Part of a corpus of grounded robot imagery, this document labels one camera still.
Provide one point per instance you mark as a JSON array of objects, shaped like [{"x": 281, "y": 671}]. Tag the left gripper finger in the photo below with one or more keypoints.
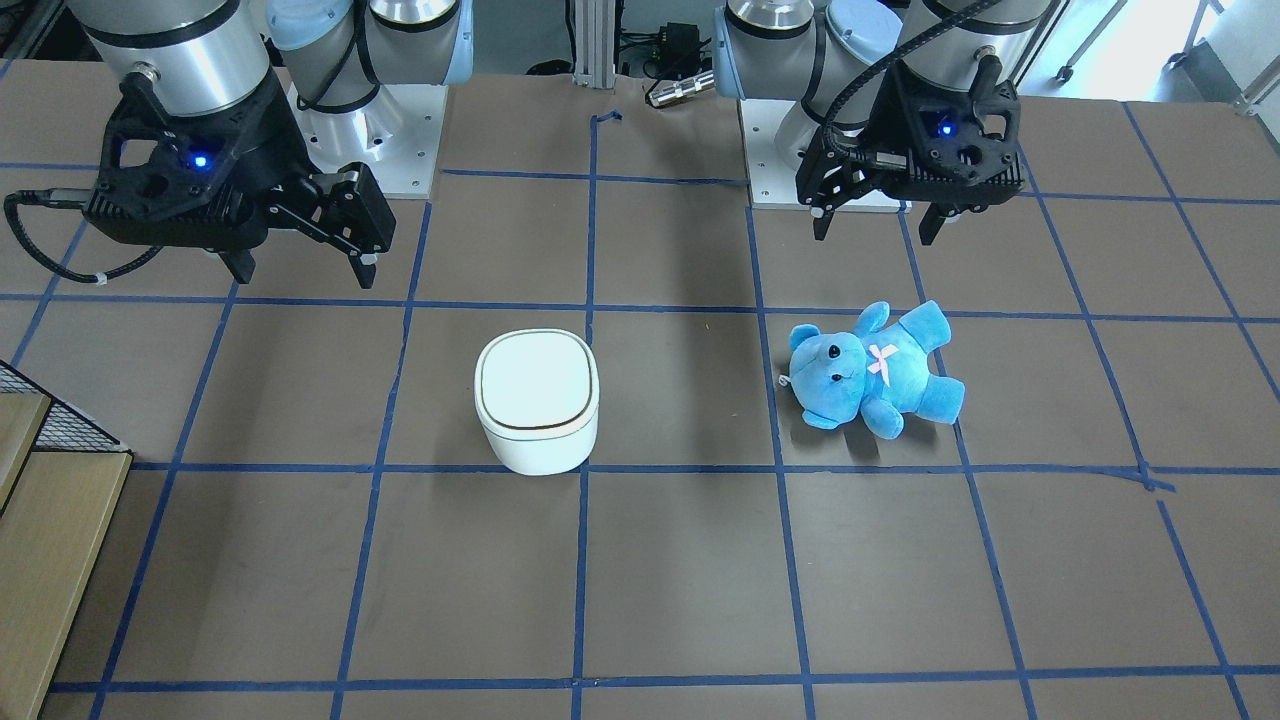
[
  {"x": 935, "y": 217},
  {"x": 823, "y": 213}
]

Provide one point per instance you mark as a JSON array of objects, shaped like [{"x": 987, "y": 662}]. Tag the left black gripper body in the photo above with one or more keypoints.
[{"x": 868, "y": 128}]

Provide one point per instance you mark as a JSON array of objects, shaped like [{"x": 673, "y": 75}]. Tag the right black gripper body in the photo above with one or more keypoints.
[{"x": 268, "y": 152}]

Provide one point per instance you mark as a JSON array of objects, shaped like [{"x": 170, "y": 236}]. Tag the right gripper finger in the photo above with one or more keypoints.
[
  {"x": 365, "y": 267},
  {"x": 240, "y": 263}
]

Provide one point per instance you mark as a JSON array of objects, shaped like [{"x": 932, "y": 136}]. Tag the white trash can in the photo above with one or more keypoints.
[{"x": 537, "y": 396}]

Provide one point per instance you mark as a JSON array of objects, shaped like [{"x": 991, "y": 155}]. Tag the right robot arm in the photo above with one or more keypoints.
[{"x": 331, "y": 56}]

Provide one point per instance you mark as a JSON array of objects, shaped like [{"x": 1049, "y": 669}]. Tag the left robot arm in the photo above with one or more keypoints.
[{"x": 830, "y": 60}]

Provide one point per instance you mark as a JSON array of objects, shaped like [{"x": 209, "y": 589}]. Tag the blue teddy bear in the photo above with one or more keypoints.
[{"x": 878, "y": 371}]

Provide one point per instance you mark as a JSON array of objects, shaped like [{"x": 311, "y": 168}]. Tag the silver metal cylinder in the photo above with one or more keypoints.
[{"x": 680, "y": 91}]

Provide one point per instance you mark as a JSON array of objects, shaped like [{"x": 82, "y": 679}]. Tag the black power adapter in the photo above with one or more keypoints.
[{"x": 676, "y": 41}]

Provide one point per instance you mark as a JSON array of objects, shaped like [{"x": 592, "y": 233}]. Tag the aluminium frame post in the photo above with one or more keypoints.
[{"x": 595, "y": 31}]

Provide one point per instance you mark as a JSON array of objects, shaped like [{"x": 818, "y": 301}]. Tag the wooden wire shelf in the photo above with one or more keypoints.
[{"x": 62, "y": 477}]

